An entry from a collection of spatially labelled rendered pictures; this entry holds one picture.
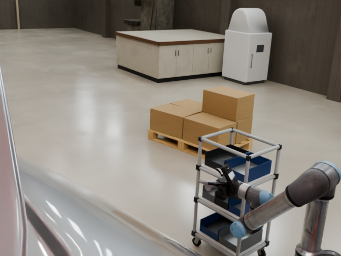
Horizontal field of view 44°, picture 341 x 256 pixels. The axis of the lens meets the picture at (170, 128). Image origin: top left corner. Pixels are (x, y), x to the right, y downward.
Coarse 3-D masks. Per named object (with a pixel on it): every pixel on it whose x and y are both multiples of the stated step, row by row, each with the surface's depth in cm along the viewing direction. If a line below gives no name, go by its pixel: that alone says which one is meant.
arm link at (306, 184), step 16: (304, 176) 163; (320, 176) 162; (288, 192) 165; (304, 192) 161; (320, 192) 161; (256, 208) 180; (272, 208) 172; (288, 208) 168; (240, 224) 183; (256, 224) 179
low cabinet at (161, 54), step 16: (128, 32) 1052; (144, 32) 1066; (160, 32) 1081; (176, 32) 1096; (192, 32) 1112; (208, 32) 1128; (128, 48) 1018; (144, 48) 960; (160, 48) 913; (176, 48) 937; (192, 48) 963; (208, 48) 988; (128, 64) 1029; (144, 64) 970; (160, 64) 925; (176, 64) 950; (192, 64) 976; (208, 64) 1005; (160, 80) 945; (176, 80) 970
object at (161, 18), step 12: (144, 0) 1137; (156, 0) 1153; (168, 0) 1183; (144, 12) 1194; (156, 12) 1165; (168, 12) 1198; (132, 24) 1240; (144, 24) 1204; (156, 24) 1176; (168, 24) 1212
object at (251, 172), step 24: (216, 144) 318; (240, 168) 328; (264, 168) 321; (216, 192) 335; (216, 216) 369; (240, 216) 313; (192, 240) 364; (216, 240) 345; (240, 240) 319; (264, 240) 349
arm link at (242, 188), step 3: (243, 183) 198; (246, 183) 200; (240, 186) 197; (243, 186) 197; (246, 186) 196; (240, 189) 196; (243, 189) 196; (246, 189) 195; (237, 192) 198; (240, 192) 196; (243, 192) 195; (237, 195) 199; (240, 195) 197; (243, 195) 195; (240, 198) 199; (243, 198) 196
